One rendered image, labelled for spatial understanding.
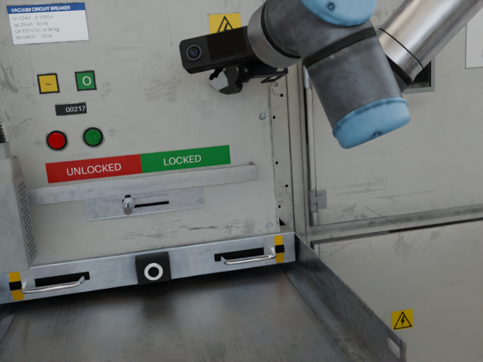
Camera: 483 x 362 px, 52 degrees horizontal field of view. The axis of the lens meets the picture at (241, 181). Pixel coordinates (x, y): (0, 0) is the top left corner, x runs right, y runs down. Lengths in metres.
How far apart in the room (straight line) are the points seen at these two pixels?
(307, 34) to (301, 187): 0.70
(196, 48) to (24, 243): 0.40
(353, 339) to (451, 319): 0.81
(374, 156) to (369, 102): 0.70
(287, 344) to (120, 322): 0.28
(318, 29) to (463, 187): 0.91
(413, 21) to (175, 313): 0.57
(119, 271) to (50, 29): 0.43
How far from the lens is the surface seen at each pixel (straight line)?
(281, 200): 1.24
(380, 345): 0.69
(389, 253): 1.37
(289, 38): 0.63
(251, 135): 0.92
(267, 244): 0.96
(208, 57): 0.73
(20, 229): 0.84
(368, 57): 0.59
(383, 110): 0.59
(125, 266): 0.94
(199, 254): 0.94
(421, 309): 1.48
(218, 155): 0.91
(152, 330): 0.83
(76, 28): 0.90
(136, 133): 0.90
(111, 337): 0.83
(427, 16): 0.73
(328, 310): 0.83
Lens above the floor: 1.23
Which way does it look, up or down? 12 degrees down
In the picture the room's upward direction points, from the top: 4 degrees counter-clockwise
